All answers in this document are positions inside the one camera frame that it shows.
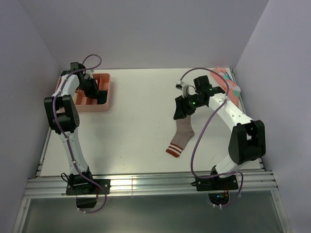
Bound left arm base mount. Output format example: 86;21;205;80
61;172;111;213

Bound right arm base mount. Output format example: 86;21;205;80
191;175;239;205

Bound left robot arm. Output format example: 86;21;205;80
44;62;107;194

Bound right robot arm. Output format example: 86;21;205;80
173;76;266;189

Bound taupe sock red striped cuff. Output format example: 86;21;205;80
166;116;194;158

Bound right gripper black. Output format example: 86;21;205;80
173;93;205;120

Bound dark green patterned sock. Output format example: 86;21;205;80
97;90;108;105

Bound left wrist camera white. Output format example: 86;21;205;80
86;70;93;79

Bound pink patterned sock pair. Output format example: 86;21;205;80
210;67;241;107

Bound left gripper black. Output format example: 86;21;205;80
77;78;104;100

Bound aluminium rail frame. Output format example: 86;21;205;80
13;69;292;233

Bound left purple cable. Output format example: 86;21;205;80
52;54;107;214

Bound pink divided organizer tray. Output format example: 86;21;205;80
44;71;110;113

